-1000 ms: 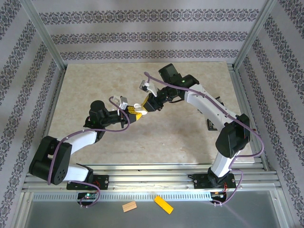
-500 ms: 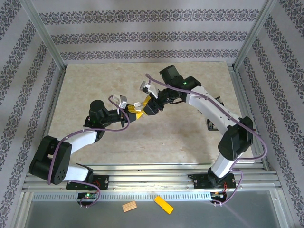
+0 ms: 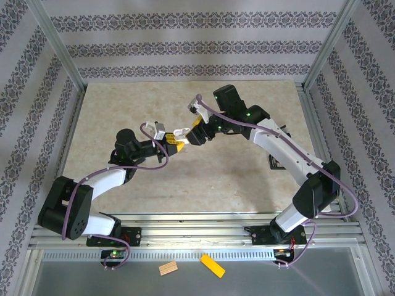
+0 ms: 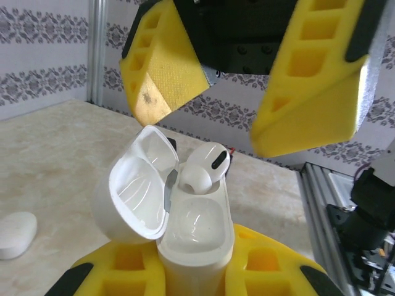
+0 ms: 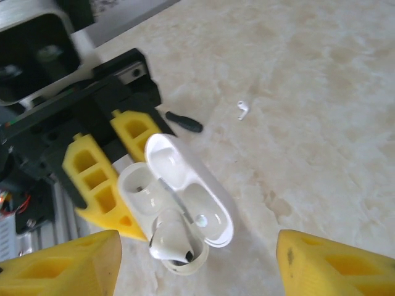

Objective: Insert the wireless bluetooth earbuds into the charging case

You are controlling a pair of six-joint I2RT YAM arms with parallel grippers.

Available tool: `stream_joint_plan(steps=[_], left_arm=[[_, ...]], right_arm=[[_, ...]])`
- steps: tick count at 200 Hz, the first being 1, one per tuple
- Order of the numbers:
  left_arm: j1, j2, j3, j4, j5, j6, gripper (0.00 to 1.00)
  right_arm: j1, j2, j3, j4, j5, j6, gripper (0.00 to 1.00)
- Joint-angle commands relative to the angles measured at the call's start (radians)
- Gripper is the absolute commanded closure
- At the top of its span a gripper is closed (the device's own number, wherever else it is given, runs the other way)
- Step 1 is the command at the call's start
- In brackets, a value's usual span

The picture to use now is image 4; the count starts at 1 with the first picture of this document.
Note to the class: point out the white earbud charging case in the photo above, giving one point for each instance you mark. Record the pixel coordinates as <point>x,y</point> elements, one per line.
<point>197,222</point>

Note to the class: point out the small black clip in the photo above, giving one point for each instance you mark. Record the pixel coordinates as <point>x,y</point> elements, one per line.
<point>172,144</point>

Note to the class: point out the aluminium frame post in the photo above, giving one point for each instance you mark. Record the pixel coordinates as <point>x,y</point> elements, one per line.
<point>97,52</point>

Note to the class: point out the aluminium extrusion rail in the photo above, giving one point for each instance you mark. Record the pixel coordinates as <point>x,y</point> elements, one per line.
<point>318,200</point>

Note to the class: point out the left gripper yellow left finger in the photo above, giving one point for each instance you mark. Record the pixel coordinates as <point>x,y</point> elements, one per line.
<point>123,271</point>

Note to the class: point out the white oval box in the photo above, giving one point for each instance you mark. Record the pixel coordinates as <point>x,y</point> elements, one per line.
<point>15,234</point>

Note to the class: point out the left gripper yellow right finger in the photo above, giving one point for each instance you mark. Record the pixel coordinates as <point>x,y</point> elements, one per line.
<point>271,271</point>

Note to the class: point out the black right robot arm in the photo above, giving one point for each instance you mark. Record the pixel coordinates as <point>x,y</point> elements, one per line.
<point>370,197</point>

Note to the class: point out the black metal bracket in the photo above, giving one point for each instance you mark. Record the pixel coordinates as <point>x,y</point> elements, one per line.
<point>338,222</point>

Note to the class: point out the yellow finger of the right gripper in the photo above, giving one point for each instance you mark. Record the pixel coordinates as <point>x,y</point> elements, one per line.
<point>166,61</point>
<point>308,117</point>

